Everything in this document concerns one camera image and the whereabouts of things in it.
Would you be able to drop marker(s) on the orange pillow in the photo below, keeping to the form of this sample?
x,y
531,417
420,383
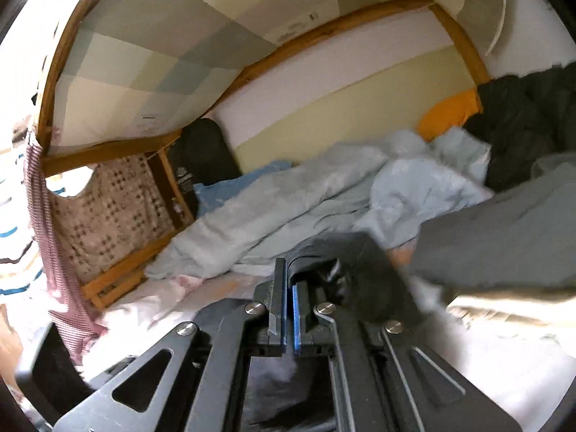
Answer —
x,y
451,112

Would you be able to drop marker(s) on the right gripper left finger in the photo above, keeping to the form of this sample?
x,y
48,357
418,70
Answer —
x,y
189,380

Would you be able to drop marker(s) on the black fleece garment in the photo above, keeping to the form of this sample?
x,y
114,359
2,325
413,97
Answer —
x,y
523,119

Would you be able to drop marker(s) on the light blue duvet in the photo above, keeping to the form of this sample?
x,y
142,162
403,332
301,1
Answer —
x,y
413,188

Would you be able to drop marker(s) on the patterned beige hanging cloth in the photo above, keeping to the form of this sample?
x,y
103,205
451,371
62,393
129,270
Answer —
x,y
119,211

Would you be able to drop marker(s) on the wooden bed frame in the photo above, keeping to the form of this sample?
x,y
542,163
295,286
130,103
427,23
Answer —
x,y
127,273

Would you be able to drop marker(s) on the white pillow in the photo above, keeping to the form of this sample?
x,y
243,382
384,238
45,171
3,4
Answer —
x,y
519,351

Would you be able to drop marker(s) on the red striped hanging towel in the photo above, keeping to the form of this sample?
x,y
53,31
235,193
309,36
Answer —
x,y
74,318

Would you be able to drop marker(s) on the grey sweatshirt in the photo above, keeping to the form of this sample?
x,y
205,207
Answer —
x,y
522,238

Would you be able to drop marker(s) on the black puffer down jacket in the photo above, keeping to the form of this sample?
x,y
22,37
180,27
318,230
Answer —
x,y
293,393

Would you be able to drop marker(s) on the pink white bedsheet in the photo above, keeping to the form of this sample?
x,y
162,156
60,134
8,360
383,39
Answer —
x,y
137,321

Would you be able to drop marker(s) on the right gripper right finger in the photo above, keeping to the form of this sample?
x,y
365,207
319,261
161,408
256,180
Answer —
x,y
383,378

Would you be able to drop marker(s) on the light grey fleece blanket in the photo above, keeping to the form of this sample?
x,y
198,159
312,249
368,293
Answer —
x,y
330,192

